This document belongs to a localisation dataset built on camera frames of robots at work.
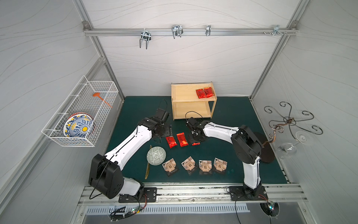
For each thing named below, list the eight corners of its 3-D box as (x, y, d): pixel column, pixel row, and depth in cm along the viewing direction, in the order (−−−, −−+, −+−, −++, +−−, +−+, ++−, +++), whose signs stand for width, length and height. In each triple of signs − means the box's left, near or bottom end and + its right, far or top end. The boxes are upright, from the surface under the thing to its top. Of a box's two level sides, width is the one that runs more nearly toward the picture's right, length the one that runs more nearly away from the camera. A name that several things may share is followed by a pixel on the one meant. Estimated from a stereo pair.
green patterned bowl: (146, 165, 85) (145, 163, 81) (149, 149, 92) (148, 146, 88) (165, 165, 85) (164, 163, 82) (166, 149, 92) (166, 146, 88)
